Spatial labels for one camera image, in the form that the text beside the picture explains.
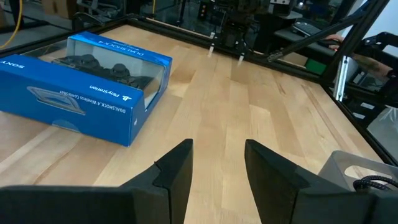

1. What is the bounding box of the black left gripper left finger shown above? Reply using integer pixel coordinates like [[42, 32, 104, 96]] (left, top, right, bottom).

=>
[[0, 138, 194, 224]]

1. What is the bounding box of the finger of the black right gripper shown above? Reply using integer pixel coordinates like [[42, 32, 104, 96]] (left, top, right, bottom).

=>
[[237, 43, 248, 67], [206, 30, 218, 58]]

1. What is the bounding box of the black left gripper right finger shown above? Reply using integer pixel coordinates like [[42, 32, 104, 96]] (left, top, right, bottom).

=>
[[244, 139, 398, 224]]

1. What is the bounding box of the black USB-C cable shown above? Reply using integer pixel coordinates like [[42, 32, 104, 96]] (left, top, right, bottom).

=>
[[353, 175, 398, 191]]

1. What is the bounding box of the person's forearm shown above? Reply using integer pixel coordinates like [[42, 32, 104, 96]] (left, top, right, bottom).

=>
[[351, 52, 394, 78]]

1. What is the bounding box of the grey translucent plastic bin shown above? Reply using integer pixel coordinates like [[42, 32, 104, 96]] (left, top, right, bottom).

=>
[[318, 150, 398, 200]]

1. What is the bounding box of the black keyboard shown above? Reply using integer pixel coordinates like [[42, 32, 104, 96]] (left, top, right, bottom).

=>
[[290, 20, 323, 37]]

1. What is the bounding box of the green box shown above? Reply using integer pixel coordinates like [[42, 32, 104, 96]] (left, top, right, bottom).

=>
[[304, 58, 327, 75]]

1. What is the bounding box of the person's hand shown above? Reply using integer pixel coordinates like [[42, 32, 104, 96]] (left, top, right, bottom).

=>
[[325, 33, 346, 50]]

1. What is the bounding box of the black game controller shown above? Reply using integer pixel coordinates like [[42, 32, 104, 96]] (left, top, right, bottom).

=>
[[51, 54, 155, 91]]

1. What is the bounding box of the clear plastic bag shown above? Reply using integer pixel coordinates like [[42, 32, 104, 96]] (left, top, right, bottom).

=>
[[366, 105, 398, 162]]

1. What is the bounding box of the blue game controller box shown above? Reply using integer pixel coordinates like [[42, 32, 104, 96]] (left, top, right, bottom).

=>
[[0, 30, 174, 147]]

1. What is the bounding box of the brown cardboard box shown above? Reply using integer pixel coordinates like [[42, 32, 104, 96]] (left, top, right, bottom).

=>
[[42, 0, 78, 19]]

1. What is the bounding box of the silver metal bracket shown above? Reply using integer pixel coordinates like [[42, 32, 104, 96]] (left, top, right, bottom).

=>
[[333, 55, 351, 103]]

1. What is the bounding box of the yellow cable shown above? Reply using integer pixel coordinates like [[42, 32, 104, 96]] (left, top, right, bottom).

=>
[[0, 0, 24, 50]]

